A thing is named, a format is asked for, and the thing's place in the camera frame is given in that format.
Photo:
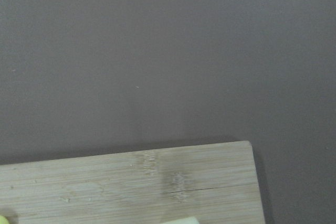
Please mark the wooden cutting board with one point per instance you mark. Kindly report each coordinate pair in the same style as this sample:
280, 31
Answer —
215, 183

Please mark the yellow plastic knife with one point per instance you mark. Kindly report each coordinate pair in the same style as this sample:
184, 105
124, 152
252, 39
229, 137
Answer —
3, 220

